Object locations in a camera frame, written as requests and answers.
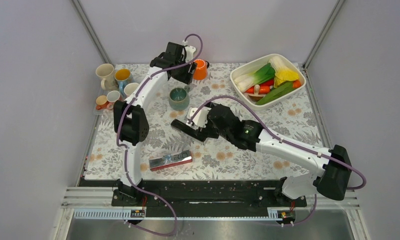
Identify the wooden toy mushroom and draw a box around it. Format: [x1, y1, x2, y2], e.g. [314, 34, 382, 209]
[248, 84, 263, 102]

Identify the orange toy carrot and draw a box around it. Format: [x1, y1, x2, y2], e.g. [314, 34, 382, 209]
[245, 79, 302, 95]

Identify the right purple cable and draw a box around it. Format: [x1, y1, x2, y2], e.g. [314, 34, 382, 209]
[188, 95, 368, 228]

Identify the white plastic basin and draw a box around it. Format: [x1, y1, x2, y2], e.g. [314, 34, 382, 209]
[230, 53, 307, 111]

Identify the silver red stapler box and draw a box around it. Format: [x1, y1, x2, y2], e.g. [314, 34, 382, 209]
[149, 150, 193, 172]

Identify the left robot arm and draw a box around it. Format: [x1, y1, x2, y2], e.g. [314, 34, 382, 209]
[113, 42, 196, 206]

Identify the cream ceramic mug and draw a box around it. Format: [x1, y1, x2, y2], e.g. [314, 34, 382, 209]
[95, 63, 117, 91]

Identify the light pink mug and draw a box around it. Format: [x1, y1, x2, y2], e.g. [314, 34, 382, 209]
[123, 82, 139, 98]

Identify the salmon pink printed mug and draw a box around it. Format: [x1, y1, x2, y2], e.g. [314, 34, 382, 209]
[106, 90, 122, 110]

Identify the floral tablecloth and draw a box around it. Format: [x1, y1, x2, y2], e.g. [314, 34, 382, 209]
[84, 80, 322, 181]

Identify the small orange cup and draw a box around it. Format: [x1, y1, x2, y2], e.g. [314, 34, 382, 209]
[95, 95, 109, 110]

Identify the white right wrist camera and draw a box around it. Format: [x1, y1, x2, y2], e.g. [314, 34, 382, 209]
[186, 107, 211, 129]

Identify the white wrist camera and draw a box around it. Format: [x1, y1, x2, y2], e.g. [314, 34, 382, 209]
[182, 40, 197, 62]
[186, 107, 211, 129]

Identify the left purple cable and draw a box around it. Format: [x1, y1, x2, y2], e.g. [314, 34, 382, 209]
[115, 33, 204, 237]

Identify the black rectangular box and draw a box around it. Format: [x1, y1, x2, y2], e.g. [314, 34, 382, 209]
[171, 119, 207, 143]

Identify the green ceramic mug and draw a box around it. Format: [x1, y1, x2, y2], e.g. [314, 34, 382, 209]
[168, 85, 190, 111]

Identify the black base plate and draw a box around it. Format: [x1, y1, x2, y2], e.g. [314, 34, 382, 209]
[111, 180, 307, 218]

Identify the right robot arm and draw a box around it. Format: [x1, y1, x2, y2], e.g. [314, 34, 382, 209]
[185, 103, 351, 206]

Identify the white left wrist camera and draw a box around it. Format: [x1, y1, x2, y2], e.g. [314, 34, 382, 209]
[182, 40, 197, 62]

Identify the large orange mug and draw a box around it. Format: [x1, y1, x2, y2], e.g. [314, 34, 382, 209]
[193, 59, 209, 81]

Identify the purple cable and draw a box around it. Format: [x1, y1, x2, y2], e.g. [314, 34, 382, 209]
[115, 33, 204, 237]
[188, 95, 368, 228]

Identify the yellow toy cabbage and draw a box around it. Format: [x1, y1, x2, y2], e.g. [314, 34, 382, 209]
[269, 56, 299, 88]

